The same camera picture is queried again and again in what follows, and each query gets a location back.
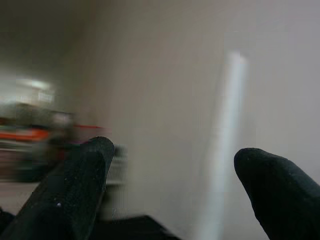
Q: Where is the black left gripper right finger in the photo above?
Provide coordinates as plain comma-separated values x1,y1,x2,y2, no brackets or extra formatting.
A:
233,147,320,240

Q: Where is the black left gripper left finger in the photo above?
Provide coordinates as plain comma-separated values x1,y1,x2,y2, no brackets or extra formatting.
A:
0,136,116,240

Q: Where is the white plastic table leg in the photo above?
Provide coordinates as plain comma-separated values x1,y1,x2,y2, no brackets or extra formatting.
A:
208,50,249,240

